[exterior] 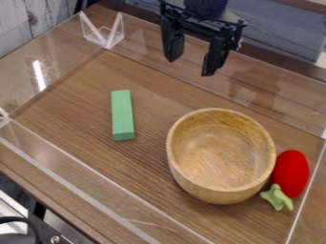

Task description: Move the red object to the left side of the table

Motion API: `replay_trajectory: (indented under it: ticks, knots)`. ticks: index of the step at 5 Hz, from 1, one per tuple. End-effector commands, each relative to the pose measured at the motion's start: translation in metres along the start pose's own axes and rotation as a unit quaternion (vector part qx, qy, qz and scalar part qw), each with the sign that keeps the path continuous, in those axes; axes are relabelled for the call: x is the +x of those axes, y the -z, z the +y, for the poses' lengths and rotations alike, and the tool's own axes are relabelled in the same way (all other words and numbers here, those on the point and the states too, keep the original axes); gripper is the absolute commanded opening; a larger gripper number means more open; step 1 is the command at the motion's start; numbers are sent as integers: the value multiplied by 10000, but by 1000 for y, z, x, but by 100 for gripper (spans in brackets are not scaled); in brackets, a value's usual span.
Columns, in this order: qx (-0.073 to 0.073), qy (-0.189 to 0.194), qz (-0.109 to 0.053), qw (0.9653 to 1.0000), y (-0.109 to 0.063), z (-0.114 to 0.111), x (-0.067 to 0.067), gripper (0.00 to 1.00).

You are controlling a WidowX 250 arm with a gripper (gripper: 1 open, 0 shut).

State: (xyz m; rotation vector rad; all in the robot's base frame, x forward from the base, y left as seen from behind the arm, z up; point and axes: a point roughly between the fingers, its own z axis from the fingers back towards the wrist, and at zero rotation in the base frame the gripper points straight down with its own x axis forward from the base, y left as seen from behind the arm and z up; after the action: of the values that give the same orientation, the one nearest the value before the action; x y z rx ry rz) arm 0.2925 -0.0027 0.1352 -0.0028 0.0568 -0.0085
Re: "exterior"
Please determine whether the red plush strawberry toy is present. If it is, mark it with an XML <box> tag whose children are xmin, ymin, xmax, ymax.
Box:
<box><xmin>260</xmin><ymin>150</ymin><xmax>310</xmax><ymax>211</ymax></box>

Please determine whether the black metal bracket with screw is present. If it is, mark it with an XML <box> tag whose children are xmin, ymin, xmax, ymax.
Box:
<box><xmin>29</xmin><ymin>203</ymin><xmax>73</xmax><ymax>244</ymax></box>

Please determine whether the clear acrylic corner bracket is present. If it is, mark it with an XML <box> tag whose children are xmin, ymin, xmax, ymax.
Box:
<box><xmin>79</xmin><ymin>12</ymin><xmax>125</xmax><ymax>50</ymax></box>

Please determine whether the clear acrylic table enclosure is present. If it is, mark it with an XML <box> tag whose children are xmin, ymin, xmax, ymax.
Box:
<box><xmin>0</xmin><ymin>15</ymin><xmax>326</xmax><ymax>244</ymax></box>

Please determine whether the green rectangular block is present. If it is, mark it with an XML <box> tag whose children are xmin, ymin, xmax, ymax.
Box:
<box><xmin>111</xmin><ymin>90</ymin><xmax>135</xmax><ymax>141</ymax></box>

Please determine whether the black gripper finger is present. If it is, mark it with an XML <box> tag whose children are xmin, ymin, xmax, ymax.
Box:
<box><xmin>202</xmin><ymin>36</ymin><xmax>232</xmax><ymax>76</ymax></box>
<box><xmin>161</xmin><ymin>16</ymin><xmax>185</xmax><ymax>62</ymax></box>

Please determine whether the black cable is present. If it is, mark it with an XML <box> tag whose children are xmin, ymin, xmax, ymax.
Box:
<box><xmin>0</xmin><ymin>215</ymin><xmax>43</xmax><ymax>244</ymax></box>

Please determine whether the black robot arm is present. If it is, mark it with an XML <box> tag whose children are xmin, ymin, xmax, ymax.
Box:
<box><xmin>158</xmin><ymin>0</ymin><xmax>248</xmax><ymax>76</ymax></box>

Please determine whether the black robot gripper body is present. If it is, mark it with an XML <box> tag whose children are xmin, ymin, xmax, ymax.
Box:
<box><xmin>158</xmin><ymin>0</ymin><xmax>248</xmax><ymax>51</ymax></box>

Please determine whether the light wooden bowl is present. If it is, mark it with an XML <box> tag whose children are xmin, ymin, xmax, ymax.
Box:
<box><xmin>166</xmin><ymin>108</ymin><xmax>277</xmax><ymax>205</ymax></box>

